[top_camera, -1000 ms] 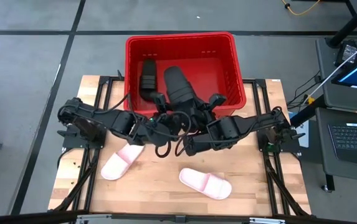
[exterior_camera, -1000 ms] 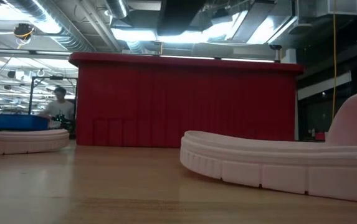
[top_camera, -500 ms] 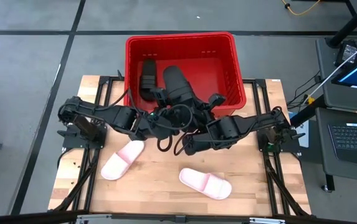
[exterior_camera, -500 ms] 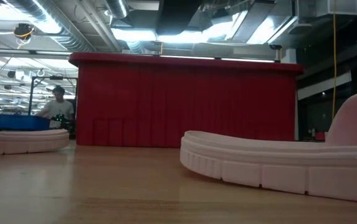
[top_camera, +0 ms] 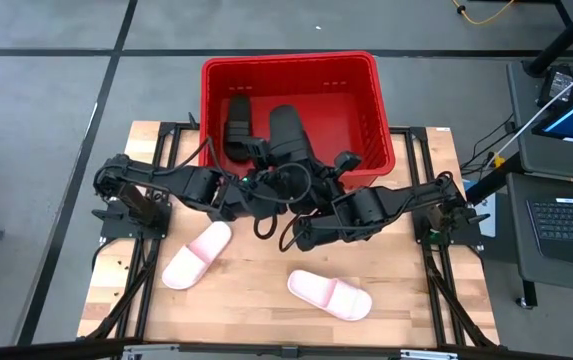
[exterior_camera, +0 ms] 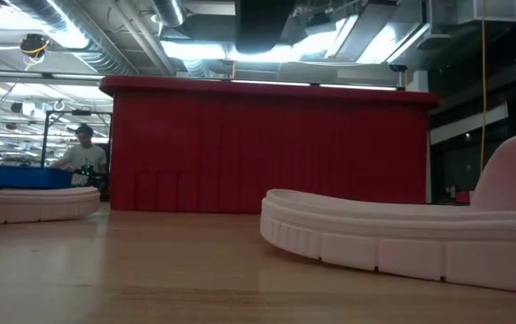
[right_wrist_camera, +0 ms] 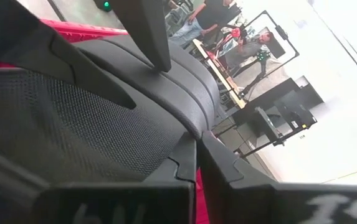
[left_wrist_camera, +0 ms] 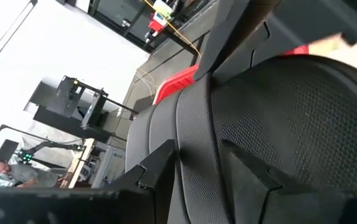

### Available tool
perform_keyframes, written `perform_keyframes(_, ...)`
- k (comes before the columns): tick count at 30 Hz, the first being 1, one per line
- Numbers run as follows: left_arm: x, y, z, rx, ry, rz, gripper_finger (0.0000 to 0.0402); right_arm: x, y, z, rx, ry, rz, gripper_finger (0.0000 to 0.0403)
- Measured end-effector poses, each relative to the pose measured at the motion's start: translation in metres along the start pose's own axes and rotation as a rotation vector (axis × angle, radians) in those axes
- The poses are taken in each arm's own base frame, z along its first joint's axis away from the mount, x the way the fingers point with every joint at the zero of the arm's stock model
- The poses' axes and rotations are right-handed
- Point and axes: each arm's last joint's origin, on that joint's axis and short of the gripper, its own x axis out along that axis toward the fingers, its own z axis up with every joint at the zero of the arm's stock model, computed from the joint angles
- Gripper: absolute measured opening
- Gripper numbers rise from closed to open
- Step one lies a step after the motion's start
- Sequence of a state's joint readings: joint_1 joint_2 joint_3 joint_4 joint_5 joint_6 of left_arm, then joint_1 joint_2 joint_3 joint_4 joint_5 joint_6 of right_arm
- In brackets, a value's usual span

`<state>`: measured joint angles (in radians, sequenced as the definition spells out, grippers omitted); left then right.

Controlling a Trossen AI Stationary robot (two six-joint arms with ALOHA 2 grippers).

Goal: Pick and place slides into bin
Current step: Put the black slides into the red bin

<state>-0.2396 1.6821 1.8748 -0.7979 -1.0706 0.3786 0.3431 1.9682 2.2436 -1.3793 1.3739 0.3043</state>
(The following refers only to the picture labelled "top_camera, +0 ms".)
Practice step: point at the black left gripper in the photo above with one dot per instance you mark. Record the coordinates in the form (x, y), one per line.
(261, 197)

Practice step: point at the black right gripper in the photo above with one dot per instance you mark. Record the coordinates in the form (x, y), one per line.
(318, 187)

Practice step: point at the black slide sandal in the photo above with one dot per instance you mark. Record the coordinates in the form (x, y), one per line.
(286, 130)
(238, 107)

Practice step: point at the pink slide sandal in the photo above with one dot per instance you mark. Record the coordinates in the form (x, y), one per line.
(346, 305)

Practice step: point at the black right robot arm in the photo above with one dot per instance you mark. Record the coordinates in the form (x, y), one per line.
(381, 205)

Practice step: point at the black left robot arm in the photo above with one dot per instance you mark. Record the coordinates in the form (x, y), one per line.
(186, 182)

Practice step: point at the red plastic bin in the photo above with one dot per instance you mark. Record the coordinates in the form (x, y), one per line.
(346, 115)

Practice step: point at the grey desk cart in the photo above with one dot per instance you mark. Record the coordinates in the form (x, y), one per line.
(536, 160)

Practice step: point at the black keyboard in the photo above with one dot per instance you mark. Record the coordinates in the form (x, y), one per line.
(566, 220)

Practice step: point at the black power adapter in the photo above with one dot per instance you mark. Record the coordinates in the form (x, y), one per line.
(558, 82)

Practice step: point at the black pole stand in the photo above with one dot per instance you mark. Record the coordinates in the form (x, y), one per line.
(561, 42)

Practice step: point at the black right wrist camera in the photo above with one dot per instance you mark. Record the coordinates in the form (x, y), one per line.
(348, 161)

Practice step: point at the white metal bracket plate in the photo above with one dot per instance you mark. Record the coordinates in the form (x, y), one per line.
(431, 355)

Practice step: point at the black aluminium rig frame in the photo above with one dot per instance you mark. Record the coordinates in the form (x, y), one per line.
(66, 349)

